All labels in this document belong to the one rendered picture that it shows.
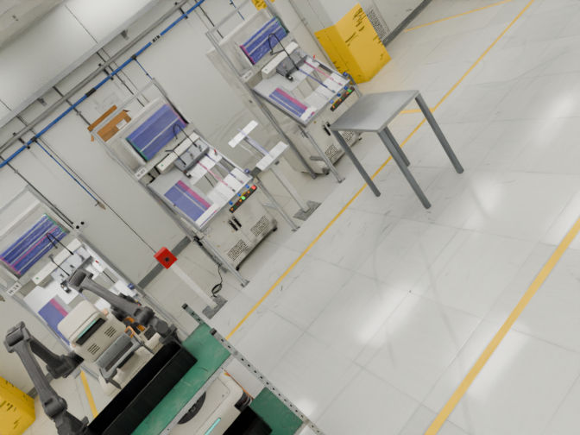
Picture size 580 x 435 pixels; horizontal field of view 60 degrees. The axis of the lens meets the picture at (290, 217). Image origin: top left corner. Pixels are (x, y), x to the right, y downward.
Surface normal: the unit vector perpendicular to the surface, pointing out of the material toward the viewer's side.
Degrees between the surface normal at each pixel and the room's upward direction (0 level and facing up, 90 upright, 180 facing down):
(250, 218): 90
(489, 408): 0
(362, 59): 90
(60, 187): 90
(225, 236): 90
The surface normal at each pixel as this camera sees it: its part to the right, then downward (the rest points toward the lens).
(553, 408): -0.57, -0.70
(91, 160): 0.49, 0.12
